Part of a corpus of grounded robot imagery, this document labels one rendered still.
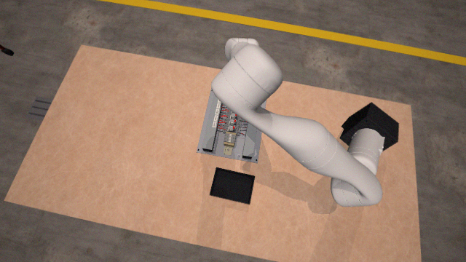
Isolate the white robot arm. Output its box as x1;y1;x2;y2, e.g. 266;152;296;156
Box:
211;38;384;207

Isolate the grey relay panel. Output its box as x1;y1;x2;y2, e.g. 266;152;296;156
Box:
197;88;262;162

